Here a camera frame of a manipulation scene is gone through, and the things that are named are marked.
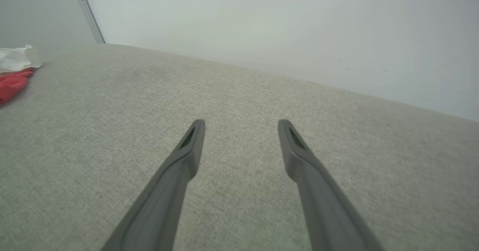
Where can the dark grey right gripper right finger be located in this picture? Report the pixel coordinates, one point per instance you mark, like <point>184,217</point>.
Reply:
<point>325,206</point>

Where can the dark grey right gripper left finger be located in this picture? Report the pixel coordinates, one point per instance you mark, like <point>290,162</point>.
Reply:
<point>161,206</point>

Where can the red and white sports jersey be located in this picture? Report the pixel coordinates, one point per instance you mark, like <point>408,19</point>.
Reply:
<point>13,84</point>

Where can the grey fabric sofa cushion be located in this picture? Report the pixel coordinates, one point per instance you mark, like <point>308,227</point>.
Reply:
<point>93,131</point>

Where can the grey metal wall strip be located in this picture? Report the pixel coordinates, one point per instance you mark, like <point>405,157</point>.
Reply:
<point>89,15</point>

